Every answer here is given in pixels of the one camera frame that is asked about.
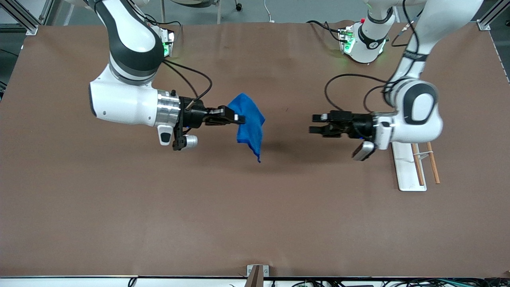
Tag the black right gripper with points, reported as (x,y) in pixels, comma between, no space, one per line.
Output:
(195,115)

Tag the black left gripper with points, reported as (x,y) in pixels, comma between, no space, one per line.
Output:
(359,124)

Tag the blue towel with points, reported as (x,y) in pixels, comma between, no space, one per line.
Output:
(249,119)

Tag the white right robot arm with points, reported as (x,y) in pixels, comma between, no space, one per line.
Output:
(119,103)

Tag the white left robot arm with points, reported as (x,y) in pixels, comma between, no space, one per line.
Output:
(418,133)

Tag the white towel rack wooden bars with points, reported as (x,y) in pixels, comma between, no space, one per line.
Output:
(406,175)

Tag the chair base with caster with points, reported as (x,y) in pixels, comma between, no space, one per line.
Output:
(195,3)

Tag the metal table edge bracket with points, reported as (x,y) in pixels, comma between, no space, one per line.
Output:
(257,279)

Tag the aluminium frame post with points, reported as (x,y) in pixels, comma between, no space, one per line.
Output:
(28,26)
(484,24)

